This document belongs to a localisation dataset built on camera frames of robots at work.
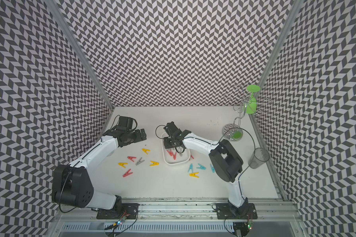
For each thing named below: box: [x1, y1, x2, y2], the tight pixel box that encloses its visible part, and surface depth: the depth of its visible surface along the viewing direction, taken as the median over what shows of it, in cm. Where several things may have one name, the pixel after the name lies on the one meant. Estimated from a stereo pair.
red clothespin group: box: [166, 148, 177, 159], surface depth 95 cm
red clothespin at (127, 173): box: [122, 168, 134, 178], surface depth 86 cm
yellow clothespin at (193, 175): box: [188, 171, 200, 179], surface depth 86 cm
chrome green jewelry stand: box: [222, 84, 273, 142], surface depth 84 cm
